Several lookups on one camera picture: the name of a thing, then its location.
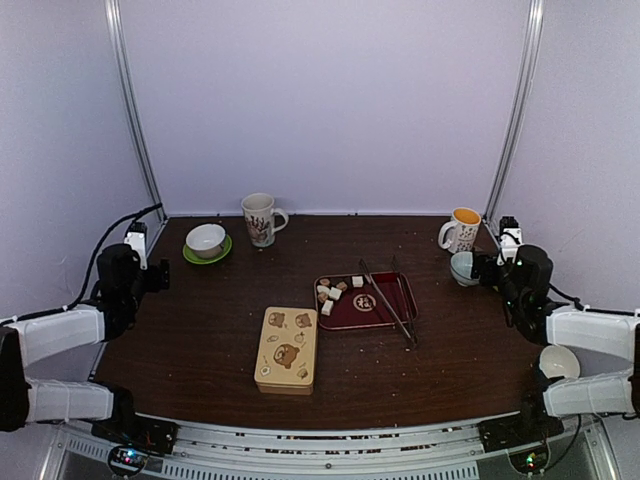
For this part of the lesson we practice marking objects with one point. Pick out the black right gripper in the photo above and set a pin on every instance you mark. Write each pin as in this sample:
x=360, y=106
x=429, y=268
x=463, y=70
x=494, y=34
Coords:
x=483, y=263

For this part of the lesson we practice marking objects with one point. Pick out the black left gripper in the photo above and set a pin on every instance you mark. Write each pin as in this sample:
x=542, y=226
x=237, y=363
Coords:
x=159, y=276

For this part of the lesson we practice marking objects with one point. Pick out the bear print tin lid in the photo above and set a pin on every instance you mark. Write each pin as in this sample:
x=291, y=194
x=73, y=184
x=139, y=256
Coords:
x=287, y=346

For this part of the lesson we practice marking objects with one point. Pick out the beige tin box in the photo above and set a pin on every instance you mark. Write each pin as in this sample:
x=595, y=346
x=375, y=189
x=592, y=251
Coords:
x=284, y=389

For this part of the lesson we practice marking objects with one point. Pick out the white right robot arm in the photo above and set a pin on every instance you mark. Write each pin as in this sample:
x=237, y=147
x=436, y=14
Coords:
x=589, y=362

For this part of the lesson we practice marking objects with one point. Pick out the white cup near arm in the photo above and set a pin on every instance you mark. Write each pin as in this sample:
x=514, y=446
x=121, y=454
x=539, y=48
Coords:
x=557, y=361

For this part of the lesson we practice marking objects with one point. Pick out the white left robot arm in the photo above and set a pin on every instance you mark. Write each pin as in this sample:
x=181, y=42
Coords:
x=33, y=337

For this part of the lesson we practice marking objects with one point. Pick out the pale blue bowl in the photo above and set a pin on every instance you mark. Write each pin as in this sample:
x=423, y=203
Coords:
x=461, y=265

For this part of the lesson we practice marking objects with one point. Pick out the white mug yellow inside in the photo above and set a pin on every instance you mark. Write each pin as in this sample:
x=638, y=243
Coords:
x=459, y=233

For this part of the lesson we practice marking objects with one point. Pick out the white bowl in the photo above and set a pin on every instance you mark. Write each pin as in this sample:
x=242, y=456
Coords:
x=206, y=241

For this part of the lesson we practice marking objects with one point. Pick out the green saucer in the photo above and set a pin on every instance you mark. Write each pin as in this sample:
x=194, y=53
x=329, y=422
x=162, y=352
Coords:
x=192, y=258

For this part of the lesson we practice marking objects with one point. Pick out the floral mug beige inside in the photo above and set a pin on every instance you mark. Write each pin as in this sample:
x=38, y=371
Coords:
x=263, y=219

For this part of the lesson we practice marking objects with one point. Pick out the red lacquer tray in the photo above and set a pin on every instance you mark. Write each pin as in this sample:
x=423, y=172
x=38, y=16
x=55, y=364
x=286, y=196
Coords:
x=363, y=308

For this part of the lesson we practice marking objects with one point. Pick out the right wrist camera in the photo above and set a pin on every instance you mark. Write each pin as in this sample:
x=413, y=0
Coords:
x=509, y=238

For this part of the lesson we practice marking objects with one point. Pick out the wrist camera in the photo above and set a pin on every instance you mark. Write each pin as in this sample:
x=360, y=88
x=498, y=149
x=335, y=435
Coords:
x=509, y=238
x=135, y=237

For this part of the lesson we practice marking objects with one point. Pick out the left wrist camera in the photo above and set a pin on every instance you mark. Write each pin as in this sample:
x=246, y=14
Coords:
x=135, y=237

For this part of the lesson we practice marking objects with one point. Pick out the right aluminium frame post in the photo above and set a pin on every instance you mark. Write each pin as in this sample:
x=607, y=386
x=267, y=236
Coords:
x=524, y=84

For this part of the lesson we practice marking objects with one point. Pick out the aluminium frame post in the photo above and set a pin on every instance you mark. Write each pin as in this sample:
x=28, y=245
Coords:
x=118, y=41
x=524, y=84

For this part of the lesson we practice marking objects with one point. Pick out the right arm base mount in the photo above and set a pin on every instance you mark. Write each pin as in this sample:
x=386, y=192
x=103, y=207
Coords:
x=513, y=431

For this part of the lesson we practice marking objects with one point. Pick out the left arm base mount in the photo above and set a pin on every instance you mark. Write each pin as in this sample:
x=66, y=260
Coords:
x=150, y=435

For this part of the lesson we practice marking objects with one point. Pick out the metal front rail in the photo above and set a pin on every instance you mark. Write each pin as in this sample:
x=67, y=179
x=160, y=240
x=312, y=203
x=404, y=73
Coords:
x=451, y=450

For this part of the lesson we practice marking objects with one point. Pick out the left aluminium frame post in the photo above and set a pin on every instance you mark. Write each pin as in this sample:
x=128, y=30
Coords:
x=118, y=41

